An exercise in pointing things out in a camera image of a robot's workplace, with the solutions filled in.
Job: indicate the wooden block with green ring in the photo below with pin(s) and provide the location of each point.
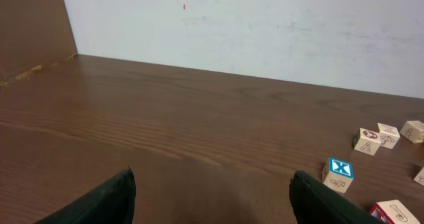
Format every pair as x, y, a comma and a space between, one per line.
419, 178

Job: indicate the wooden umbrella picture block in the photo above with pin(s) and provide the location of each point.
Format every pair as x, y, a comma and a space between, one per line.
389, 135

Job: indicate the blue X letter block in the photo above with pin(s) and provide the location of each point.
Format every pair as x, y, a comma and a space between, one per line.
337, 174

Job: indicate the yellow edged wooden block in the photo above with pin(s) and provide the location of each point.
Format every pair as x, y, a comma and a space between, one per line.
413, 131

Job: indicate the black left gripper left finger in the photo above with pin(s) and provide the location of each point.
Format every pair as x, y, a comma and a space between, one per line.
112, 202

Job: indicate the wooden block with red circle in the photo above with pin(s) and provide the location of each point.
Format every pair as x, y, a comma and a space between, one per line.
367, 141

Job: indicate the red edged wooden block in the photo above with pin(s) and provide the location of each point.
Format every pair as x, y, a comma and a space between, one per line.
393, 212

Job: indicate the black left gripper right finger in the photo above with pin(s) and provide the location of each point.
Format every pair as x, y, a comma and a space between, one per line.
315, 203

